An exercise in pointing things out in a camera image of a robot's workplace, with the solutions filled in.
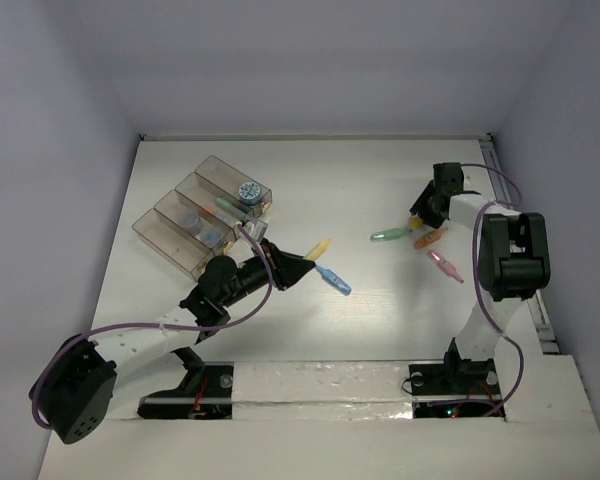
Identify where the yellow pen cap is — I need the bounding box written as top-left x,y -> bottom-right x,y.
409,216 -> 423,230

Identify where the yellow highlighter pen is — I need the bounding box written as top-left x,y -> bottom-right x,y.
304,239 -> 331,262

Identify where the blue clear clip pen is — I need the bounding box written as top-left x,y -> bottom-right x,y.
315,265 -> 352,296

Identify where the green highlighter pen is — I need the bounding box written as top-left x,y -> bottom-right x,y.
216,197 -> 246,218

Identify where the blue slime jar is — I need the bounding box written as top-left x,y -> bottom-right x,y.
238,181 -> 262,206

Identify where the orange tip marker pen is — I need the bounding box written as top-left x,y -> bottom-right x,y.
203,206 -> 235,226

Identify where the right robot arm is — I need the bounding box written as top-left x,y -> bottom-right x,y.
410,162 -> 551,392

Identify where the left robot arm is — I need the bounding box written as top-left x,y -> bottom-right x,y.
29,239 -> 316,445

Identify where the orange clear clip pen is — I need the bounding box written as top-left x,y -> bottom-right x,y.
413,227 -> 448,250

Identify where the green clear clip pen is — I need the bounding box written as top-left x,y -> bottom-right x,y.
370,228 -> 412,243

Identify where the small clear blue jar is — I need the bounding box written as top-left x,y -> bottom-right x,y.
200,229 -> 223,248

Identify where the pink clear clip pen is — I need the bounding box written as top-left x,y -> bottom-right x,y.
427,249 -> 464,284

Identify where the smoky clear drawer organizer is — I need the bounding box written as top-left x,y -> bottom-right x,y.
132,155 -> 273,281

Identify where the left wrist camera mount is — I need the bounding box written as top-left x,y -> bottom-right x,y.
242,218 -> 268,244

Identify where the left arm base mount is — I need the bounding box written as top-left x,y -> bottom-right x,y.
137,347 -> 234,420

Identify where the aluminium rail right edge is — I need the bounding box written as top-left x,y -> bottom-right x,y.
479,139 -> 559,354

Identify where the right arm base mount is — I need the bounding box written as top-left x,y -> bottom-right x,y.
401,339 -> 504,419

